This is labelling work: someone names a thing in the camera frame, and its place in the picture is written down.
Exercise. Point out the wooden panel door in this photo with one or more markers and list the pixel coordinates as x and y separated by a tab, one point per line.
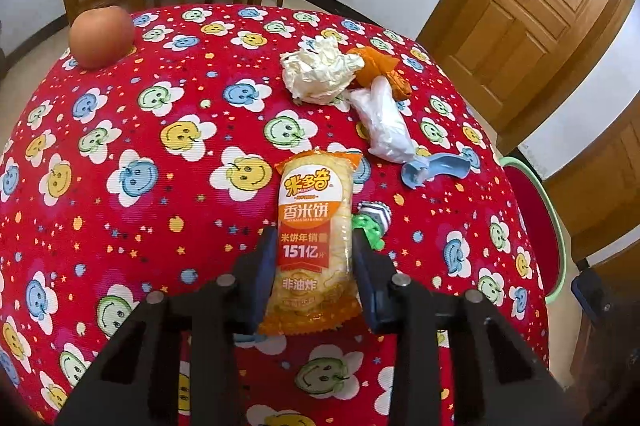
525	6

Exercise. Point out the white plastic bag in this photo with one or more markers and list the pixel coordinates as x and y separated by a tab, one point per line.
382	121

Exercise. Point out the orange plastic bag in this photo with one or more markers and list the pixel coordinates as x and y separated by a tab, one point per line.
380	67

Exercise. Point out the red apple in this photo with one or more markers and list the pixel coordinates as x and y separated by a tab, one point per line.
100	37

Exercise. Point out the orange snack packet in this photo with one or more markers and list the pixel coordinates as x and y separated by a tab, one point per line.
315	241

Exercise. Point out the green toy with striped cap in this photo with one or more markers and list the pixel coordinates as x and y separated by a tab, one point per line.
370	223

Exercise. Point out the green basin with red inside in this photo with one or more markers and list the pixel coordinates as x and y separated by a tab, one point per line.
542	226

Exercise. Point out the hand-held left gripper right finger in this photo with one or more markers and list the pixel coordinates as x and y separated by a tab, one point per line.
367	286

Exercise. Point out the red smiley flower tablecloth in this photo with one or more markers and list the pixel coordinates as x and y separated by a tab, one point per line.
175	166

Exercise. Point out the wooden side door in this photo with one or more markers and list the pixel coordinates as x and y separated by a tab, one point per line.
600	186

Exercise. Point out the white tissue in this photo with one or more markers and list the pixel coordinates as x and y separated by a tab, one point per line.
320	69

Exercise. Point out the blue curved plastic piece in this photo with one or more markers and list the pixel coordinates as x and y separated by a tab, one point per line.
440	169

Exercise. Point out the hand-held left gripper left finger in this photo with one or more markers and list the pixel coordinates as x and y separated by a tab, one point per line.
265	278

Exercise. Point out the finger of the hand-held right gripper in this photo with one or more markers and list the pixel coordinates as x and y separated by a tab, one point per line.
600	298

